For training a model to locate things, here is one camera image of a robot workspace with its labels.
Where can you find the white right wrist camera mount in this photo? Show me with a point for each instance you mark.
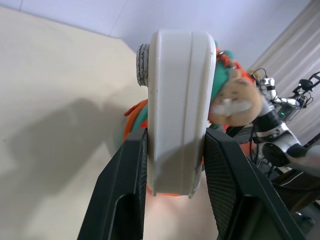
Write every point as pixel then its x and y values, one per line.
pixel 268 86

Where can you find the dark brown furniture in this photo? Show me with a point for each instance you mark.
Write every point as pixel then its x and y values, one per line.
pixel 297 185

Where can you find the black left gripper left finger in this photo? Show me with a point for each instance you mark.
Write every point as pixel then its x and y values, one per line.
pixel 117 190

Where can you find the black camera on stand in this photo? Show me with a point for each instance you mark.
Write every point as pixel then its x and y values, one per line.
pixel 305 83

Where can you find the white plastic toy vehicle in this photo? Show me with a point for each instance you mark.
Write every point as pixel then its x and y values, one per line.
pixel 175 100

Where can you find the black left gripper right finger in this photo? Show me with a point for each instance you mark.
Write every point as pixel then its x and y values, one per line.
pixel 240 190

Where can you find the grey white curtain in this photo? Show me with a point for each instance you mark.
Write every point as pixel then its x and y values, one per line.
pixel 295 47

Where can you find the grey device with green light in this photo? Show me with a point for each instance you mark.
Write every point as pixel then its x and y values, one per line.
pixel 287 110

